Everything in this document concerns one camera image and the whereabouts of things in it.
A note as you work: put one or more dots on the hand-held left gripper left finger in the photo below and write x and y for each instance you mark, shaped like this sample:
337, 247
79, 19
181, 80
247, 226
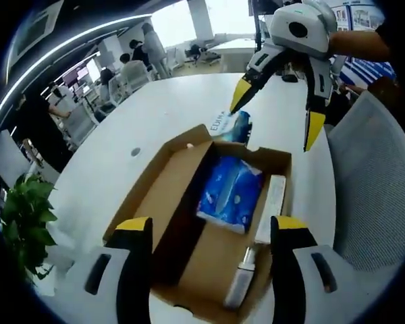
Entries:
131, 256

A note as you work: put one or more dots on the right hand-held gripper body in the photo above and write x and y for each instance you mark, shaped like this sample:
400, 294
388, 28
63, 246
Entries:
315, 20

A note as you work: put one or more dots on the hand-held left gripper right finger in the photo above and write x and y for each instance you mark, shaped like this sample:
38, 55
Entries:
290, 249

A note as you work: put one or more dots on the long white carton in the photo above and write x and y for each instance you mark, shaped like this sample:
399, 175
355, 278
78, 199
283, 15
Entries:
273, 202

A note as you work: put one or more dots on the small white bottle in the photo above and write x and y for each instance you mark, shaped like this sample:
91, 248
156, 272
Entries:
241, 283

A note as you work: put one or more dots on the white soft wet wipes pack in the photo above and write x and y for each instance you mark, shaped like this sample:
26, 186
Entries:
227, 126

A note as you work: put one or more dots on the brown cardboard shoe box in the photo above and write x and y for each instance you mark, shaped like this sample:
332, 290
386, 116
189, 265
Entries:
202, 270

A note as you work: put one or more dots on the blue soft tissue pack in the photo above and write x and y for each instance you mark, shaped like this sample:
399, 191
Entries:
229, 192

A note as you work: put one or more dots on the black display stand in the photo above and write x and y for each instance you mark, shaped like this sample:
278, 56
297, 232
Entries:
256, 30

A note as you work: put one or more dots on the black office chair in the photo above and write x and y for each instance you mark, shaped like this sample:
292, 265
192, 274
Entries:
195, 52

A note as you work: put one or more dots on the grey mesh office chair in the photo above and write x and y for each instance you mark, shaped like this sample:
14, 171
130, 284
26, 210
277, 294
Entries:
368, 185

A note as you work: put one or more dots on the green potted plant white pot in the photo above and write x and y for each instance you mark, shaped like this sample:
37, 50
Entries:
27, 216

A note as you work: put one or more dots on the white office chair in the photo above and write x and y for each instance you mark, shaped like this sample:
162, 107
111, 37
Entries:
138, 76

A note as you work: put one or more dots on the white ceiling light strip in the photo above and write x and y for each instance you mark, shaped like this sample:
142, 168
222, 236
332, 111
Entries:
87, 65

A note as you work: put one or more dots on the white ceiling air conditioner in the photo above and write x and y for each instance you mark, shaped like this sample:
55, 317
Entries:
37, 27

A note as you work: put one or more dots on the blue white wall poster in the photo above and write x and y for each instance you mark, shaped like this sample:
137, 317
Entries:
371, 71

